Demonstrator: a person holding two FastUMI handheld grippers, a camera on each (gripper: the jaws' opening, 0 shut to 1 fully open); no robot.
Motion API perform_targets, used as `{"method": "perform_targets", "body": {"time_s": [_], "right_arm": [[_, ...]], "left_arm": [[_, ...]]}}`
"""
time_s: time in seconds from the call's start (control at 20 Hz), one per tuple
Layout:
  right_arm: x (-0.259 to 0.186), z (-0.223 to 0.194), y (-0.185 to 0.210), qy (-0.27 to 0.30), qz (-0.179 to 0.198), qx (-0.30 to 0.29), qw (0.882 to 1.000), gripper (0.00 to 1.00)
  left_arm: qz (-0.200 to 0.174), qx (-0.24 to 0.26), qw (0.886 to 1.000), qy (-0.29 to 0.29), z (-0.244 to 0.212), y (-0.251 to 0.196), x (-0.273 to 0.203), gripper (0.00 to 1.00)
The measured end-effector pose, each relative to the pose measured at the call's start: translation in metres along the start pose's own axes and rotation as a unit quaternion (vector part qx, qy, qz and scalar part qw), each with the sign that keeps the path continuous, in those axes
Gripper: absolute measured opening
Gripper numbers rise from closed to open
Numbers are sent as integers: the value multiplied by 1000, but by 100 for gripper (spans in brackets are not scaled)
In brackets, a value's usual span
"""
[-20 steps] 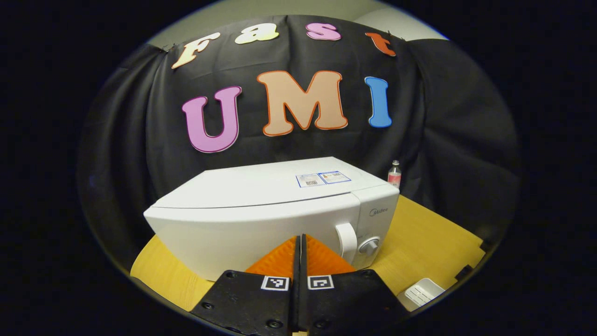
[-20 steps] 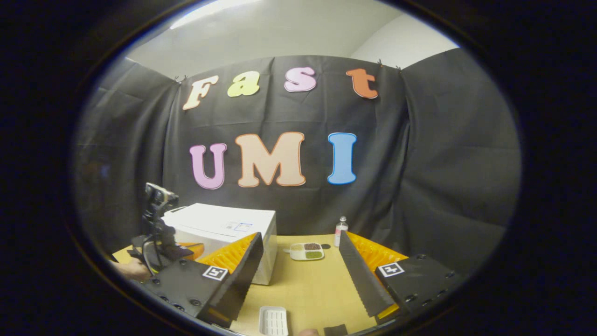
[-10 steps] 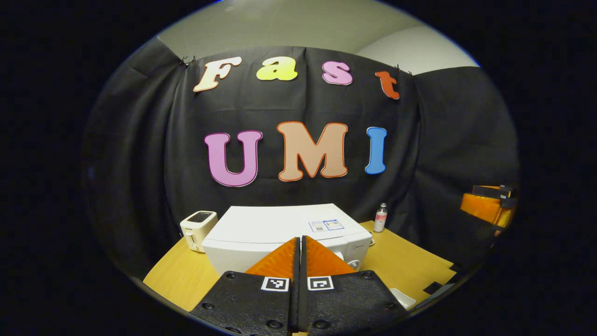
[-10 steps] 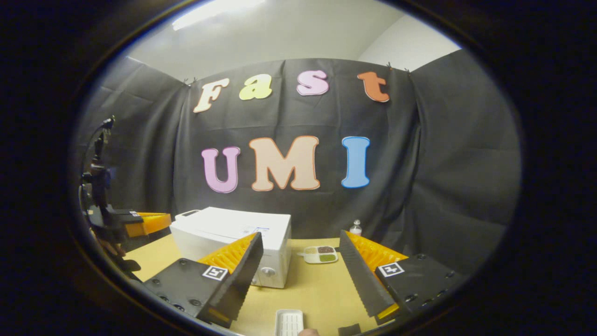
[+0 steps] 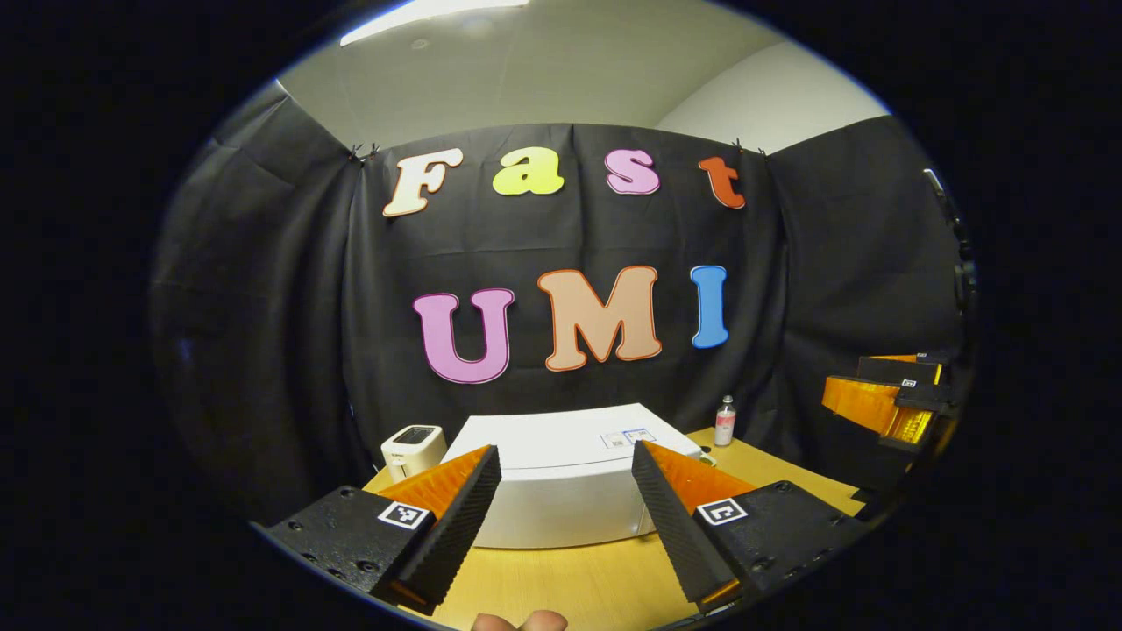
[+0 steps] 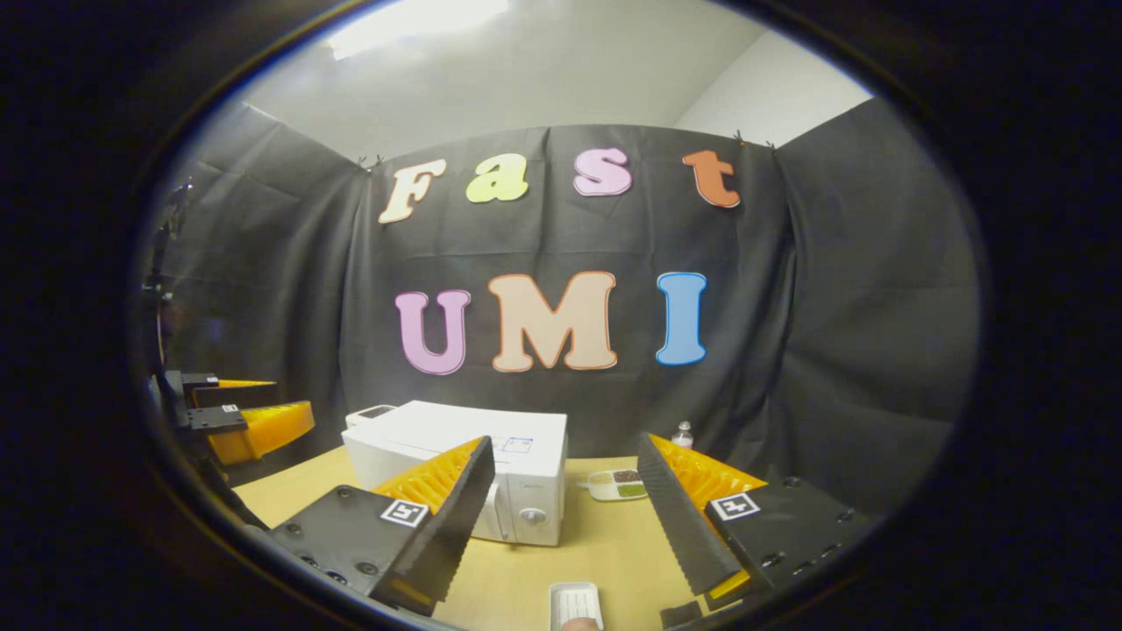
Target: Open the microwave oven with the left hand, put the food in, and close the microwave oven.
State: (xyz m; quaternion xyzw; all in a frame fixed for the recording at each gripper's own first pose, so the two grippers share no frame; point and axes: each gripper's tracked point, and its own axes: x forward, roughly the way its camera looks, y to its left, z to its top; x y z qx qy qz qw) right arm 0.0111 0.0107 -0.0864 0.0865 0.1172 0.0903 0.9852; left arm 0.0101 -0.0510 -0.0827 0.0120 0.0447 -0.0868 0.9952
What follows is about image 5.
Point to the small bottle with pink label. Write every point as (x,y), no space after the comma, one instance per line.
(725,425)

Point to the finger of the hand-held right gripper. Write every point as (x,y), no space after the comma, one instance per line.
(877,407)
(898,371)

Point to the white toaster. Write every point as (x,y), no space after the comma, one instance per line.
(412,447)

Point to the white compartment seasoning dish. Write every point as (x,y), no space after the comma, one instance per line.
(707,458)

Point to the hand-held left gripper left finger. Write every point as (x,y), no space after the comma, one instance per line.
(465,517)

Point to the white microwave oven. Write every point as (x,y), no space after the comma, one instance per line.
(561,491)

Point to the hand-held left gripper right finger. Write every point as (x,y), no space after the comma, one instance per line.
(671,526)

